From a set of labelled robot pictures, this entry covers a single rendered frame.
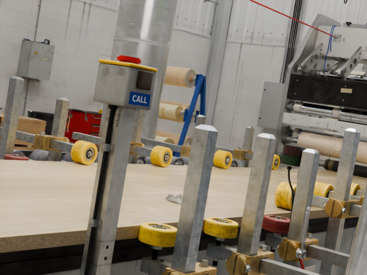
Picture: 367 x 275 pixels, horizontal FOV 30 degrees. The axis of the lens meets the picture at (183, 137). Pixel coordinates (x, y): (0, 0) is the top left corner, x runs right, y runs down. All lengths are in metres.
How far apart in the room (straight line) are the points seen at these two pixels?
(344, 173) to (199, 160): 0.75
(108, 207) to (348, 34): 3.60
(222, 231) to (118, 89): 0.63
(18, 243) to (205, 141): 0.39
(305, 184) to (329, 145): 2.50
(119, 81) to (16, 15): 8.73
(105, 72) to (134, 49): 4.47
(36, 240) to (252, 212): 0.52
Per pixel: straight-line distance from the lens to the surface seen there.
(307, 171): 1.76
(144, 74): 1.09
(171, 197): 1.86
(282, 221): 1.82
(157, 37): 5.61
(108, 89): 1.10
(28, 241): 1.24
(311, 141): 4.30
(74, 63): 10.48
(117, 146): 1.10
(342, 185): 1.99
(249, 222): 1.55
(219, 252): 1.64
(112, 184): 1.11
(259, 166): 1.53
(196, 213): 1.33
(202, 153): 1.31
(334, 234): 2.00
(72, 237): 1.31
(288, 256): 1.76
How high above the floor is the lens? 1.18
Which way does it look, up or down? 3 degrees down
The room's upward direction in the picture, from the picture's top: 9 degrees clockwise
